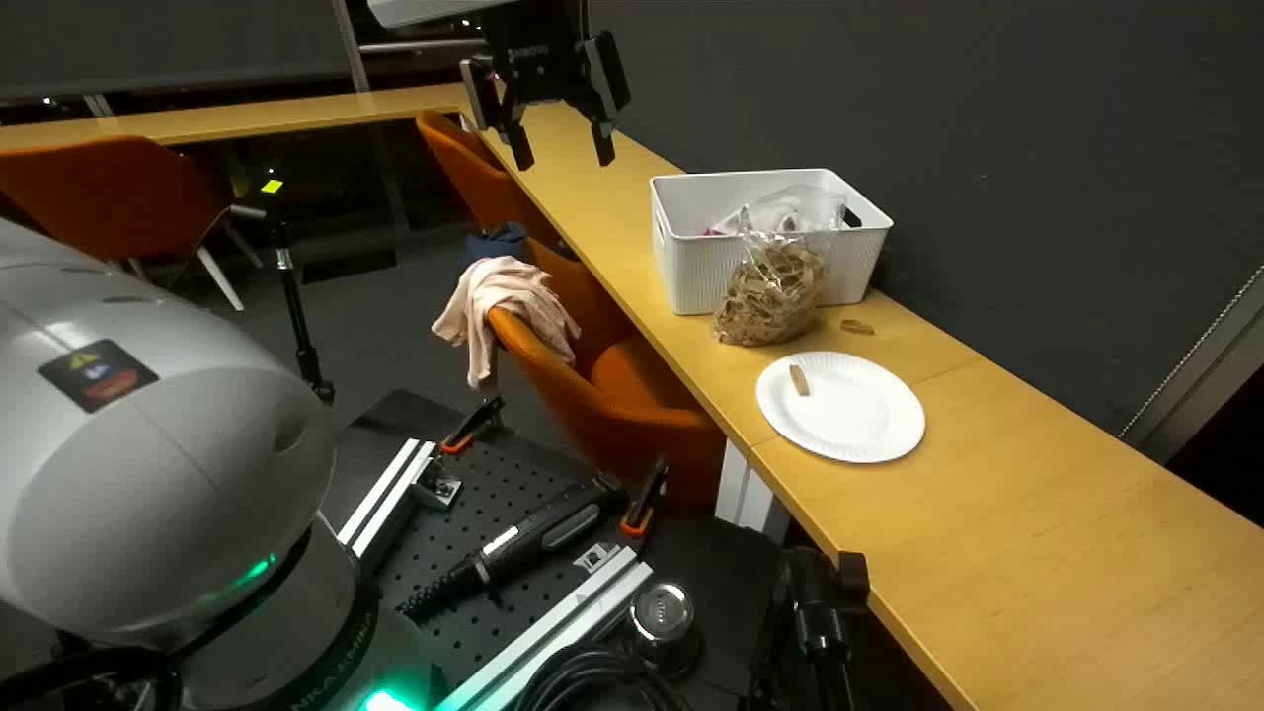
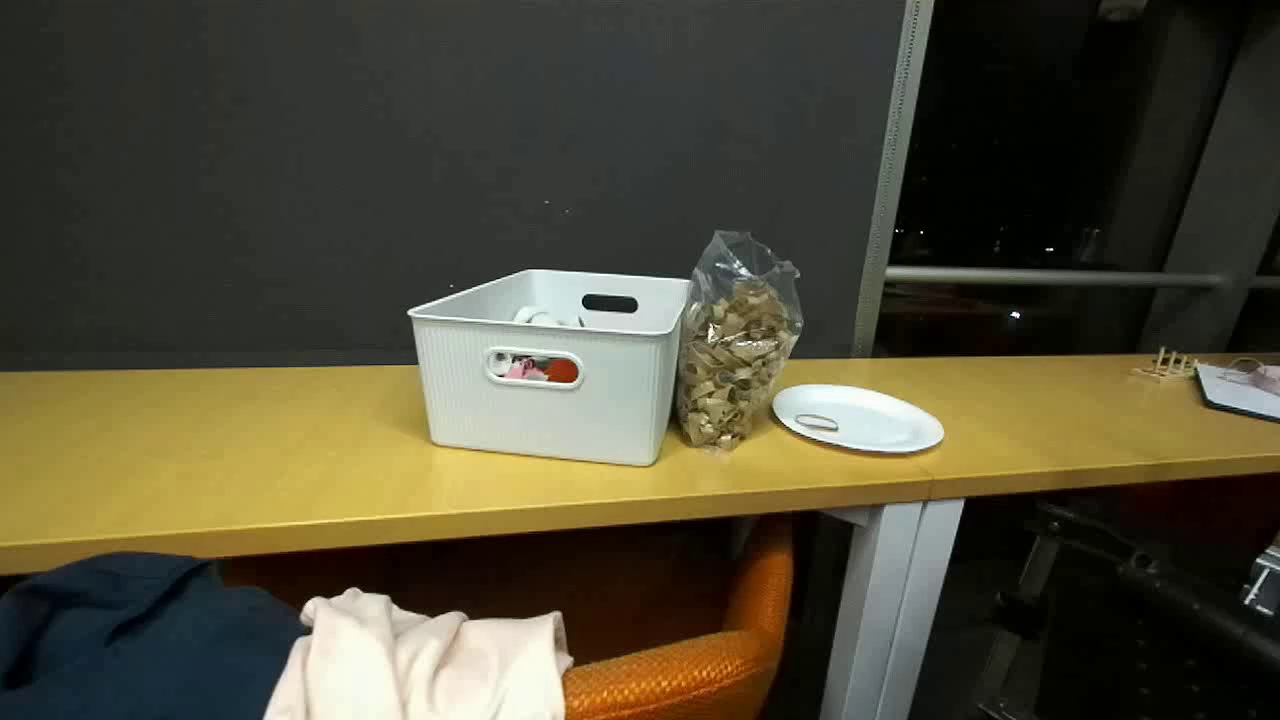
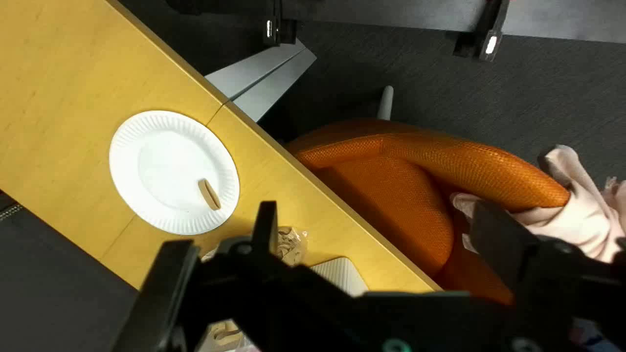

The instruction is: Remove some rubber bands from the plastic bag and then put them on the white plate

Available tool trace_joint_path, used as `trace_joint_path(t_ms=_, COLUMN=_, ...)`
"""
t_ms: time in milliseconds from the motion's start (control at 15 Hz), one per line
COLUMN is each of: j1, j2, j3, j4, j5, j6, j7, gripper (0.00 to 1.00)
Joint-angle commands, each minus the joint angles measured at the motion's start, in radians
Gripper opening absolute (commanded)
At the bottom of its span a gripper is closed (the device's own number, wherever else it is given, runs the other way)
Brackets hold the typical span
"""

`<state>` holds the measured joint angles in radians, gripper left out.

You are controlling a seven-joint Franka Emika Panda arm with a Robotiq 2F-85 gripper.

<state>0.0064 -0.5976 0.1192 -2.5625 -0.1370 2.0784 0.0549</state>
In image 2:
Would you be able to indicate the white papers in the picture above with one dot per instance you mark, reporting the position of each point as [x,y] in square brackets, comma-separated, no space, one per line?
[1240,386]

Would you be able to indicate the white table leg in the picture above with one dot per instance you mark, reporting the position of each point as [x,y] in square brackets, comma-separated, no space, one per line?
[887,603]

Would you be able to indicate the clear bag of rubber bands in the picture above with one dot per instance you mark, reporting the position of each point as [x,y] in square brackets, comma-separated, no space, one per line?
[728,366]

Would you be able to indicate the grey window frame post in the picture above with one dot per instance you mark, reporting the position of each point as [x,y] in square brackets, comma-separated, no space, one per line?
[888,174]

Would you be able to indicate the red item in bin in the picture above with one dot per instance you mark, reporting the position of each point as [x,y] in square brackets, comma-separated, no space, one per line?
[562,371]

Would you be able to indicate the black tripod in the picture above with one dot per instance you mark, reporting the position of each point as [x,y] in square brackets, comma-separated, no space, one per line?
[1146,603]

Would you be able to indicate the dark blue cloth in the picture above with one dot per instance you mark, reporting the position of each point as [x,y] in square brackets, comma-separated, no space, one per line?
[122,641]

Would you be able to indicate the small wooden sticks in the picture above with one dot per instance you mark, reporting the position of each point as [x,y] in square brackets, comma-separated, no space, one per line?
[1167,366]

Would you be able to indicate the white plastic storage bin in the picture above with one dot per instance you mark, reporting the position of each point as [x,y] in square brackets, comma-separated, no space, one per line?
[546,413]

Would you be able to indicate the grey metal railing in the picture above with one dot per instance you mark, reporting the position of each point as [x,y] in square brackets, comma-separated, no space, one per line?
[1055,277]

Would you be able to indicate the white items in bin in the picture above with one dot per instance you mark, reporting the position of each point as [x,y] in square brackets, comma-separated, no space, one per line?
[546,316]

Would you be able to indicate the cream cloth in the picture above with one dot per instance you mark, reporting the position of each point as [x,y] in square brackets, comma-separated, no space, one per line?
[412,667]

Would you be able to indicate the orange office chair with cloth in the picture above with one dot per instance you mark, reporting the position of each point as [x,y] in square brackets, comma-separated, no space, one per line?
[694,667]

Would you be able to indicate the white paper plate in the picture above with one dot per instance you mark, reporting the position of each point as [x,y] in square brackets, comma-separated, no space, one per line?
[874,427]

